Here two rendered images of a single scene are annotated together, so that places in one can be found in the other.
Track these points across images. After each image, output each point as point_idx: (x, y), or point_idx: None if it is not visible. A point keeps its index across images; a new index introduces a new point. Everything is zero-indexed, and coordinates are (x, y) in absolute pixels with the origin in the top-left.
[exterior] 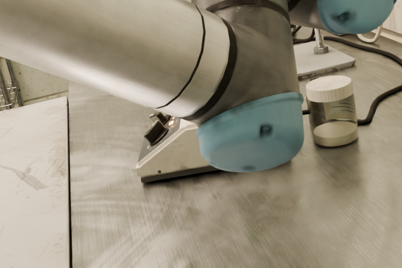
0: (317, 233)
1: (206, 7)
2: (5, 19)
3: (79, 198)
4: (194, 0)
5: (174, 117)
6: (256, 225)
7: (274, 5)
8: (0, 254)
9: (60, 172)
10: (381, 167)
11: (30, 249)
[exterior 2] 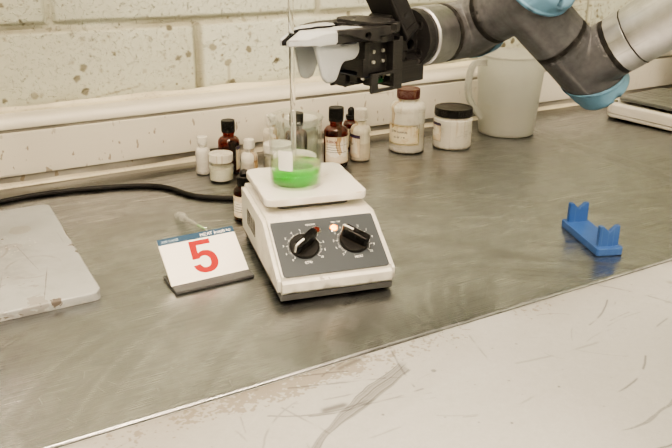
0: (468, 208)
1: (582, 20)
2: None
3: (431, 323)
4: (573, 18)
5: (318, 226)
6: (463, 226)
7: None
8: (574, 341)
9: (347, 366)
10: None
11: (553, 323)
